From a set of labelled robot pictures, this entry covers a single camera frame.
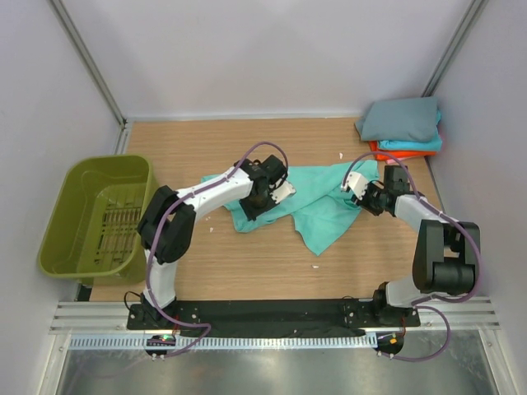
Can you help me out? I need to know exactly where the teal green t shirt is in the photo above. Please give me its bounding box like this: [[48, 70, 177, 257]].
[[224, 162, 361, 256]]

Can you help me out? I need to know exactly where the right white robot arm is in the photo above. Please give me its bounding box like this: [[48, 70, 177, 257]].
[[343, 165, 481, 326]]

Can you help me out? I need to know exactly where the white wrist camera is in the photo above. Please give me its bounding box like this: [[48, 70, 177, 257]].
[[341, 171, 370, 202], [270, 180, 296, 205]]

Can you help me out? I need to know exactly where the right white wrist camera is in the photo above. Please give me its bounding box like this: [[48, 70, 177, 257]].
[[341, 171, 370, 202]]

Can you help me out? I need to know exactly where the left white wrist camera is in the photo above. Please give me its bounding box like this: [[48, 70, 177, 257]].
[[270, 180, 296, 205]]

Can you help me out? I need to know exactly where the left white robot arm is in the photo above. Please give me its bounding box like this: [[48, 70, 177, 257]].
[[127, 155, 296, 329]]

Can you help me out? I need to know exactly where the folded grey t shirt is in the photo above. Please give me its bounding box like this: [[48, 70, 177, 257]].
[[355, 96, 438, 142]]

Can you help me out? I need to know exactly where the perforated metal cable tray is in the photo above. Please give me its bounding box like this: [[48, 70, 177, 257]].
[[69, 332, 377, 351]]

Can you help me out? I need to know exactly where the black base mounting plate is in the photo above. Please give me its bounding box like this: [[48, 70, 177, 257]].
[[127, 296, 420, 338]]

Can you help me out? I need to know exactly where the folded orange t shirt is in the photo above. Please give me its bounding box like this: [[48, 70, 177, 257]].
[[367, 142, 436, 161]]

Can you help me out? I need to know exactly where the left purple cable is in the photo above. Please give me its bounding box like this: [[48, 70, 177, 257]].
[[144, 142, 289, 357]]

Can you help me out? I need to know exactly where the olive green plastic basket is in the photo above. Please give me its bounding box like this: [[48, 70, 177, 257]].
[[38, 155, 159, 286]]

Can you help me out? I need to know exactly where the folded pink t shirt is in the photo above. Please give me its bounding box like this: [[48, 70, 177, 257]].
[[385, 127, 445, 165]]

